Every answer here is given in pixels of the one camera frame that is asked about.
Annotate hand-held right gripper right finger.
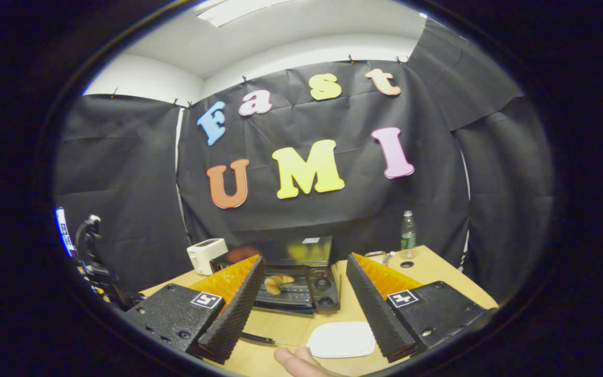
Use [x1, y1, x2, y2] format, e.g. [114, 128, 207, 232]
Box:
[346, 252, 495, 363]

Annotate white plate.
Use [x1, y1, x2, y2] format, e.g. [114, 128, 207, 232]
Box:
[306, 321, 377, 360]

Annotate white toaster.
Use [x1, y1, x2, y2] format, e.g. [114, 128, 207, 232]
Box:
[186, 238, 229, 276]

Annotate long ceiling light panel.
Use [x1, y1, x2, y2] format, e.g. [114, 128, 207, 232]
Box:
[196, 0, 294, 28]

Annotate metal wire basket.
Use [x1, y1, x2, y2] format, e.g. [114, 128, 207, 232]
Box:
[364, 250, 397, 265]

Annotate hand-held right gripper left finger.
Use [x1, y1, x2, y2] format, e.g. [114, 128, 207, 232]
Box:
[124, 255, 265, 365]

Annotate golden bread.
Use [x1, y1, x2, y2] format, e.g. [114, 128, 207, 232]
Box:
[263, 274, 296, 296]

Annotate black electric oven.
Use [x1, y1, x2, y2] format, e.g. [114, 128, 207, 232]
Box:
[213, 235, 340, 315]

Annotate black backdrop cloth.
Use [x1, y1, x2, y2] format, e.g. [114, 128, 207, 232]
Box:
[53, 18, 554, 304]

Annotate clear water bottle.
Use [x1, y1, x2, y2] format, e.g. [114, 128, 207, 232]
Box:
[400, 210, 418, 259]

